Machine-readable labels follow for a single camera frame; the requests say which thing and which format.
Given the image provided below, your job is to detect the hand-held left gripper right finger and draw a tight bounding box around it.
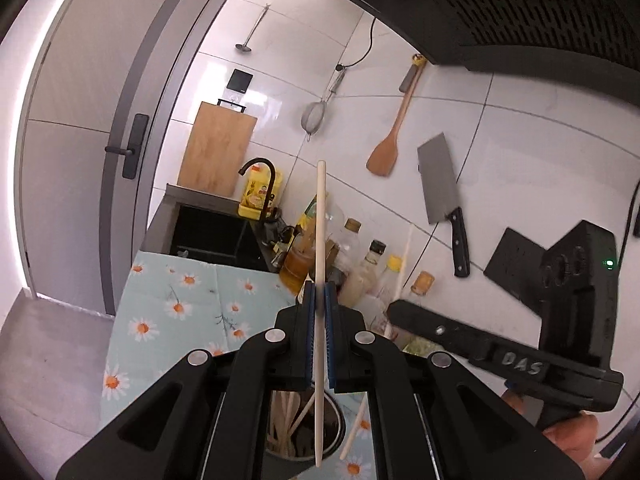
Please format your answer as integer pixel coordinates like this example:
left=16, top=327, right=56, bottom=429
left=324, top=282, right=586, bottom=480

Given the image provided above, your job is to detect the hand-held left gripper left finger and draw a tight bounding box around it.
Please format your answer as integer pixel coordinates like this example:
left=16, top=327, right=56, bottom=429
left=55, top=282, right=317, bottom=480

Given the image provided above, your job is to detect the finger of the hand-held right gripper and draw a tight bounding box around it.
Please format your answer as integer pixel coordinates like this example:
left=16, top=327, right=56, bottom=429
left=387, top=299, right=482, bottom=362

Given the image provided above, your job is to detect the wooden chopstick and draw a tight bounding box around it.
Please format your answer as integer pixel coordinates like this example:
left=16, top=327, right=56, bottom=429
left=339, top=396, right=369, bottom=461
left=313, top=160, right=329, bottom=467

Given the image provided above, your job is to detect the black utensil holder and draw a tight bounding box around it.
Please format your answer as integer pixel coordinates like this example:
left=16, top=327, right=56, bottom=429
left=261, top=387, right=347, bottom=480

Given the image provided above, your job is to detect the person's right hand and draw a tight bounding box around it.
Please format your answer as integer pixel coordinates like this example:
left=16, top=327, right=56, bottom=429
left=501, top=391, right=601, bottom=479

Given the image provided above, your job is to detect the small amber lid jar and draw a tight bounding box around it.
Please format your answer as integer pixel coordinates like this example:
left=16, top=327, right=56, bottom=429
left=410, top=270, right=436, bottom=300

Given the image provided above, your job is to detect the amber liquid glass jar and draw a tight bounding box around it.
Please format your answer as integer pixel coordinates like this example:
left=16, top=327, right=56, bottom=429
left=279, top=232, right=315, bottom=297

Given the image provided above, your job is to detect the black cap sauce bottle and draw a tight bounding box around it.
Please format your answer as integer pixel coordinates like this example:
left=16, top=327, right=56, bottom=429
left=342, top=240, right=389, bottom=308

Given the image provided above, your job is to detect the yellow cap clear bottle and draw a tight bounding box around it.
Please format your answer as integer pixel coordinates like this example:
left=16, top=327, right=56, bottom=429
left=371, top=255, right=405, bottom=313

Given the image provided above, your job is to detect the black square board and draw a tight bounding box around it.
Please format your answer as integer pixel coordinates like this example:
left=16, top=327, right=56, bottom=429
left=483, top=227, right=551, bottom=312

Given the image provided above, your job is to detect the cork cap glass bottle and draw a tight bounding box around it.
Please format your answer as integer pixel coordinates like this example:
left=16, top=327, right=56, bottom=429
left=336, top=217, right=365, bottom=273

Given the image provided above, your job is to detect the yellow green label bottle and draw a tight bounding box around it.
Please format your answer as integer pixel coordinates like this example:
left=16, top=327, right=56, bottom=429
left=296, top=195, right=321, bottom=242

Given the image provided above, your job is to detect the bunch of wooden chopsticks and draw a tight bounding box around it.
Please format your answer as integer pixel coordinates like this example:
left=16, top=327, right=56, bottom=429
left=269, top=391, right=317, bottom=460

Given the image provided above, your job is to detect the black kitchen sink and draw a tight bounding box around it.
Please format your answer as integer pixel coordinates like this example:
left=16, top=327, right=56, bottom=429
left=140, top=184, right=275, bottom=275

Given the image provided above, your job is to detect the yellow oil jug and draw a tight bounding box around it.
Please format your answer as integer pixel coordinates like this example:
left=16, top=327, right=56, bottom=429
left=238, top=166, right=284, bottom=219

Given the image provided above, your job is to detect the steel kitchen cleaver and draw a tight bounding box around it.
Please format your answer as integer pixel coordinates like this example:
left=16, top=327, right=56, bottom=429
left=417, top=132, right=471, bottom=279

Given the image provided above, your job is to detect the daisy print tablecloth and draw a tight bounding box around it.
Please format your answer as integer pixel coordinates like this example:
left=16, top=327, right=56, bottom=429
left=100, top=249, right=381, bottom=480

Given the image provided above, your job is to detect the black faucet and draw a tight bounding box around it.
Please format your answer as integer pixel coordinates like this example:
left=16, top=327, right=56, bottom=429
left=238, top=158, right=277, bottom=222

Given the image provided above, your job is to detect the wooden spatula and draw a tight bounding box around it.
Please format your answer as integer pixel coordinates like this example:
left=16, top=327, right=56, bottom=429
left=365, top=54, right=427, bottom=177

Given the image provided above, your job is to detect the wooden cutting board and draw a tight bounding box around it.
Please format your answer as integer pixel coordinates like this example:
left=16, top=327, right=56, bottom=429
left=177, top=100, right=259, bottom=199

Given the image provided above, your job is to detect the steel mesh strainer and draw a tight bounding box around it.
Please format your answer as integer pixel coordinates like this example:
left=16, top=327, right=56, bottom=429
left=301, top=64, right=349, bottom=142

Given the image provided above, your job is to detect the hanging metal ladle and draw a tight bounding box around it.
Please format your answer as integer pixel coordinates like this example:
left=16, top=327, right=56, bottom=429
left=235, top=3, right=271, bottom=54

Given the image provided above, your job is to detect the grey door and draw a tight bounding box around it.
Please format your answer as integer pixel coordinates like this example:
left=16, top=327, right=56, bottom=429
left=20, top=0, right=251, bottom=313

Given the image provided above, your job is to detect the black range hood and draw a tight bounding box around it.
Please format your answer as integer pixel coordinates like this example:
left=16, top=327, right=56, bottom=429
left=277, top=0, right=640, bottom=97

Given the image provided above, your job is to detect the thin power cable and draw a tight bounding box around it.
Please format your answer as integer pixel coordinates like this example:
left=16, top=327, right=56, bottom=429
left=617, top=180, right=640, bottom=271

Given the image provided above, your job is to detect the black door handle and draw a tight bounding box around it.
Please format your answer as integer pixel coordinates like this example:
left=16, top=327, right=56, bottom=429
left=104, top=113, right=151, bottom=181

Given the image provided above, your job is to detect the black wall cable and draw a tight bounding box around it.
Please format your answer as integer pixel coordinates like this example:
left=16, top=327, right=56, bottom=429
left=336, top=15, right=377, bottom=72

